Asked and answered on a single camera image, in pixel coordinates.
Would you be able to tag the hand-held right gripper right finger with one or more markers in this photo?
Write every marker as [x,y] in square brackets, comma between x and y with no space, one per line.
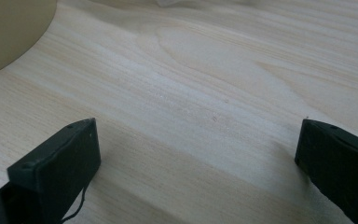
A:
[338,161]

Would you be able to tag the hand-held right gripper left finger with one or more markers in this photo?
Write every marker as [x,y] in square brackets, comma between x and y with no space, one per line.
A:
[56,165]

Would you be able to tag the cream perforated drain basket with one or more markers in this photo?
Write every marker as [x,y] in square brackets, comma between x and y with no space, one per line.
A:
[9,31]

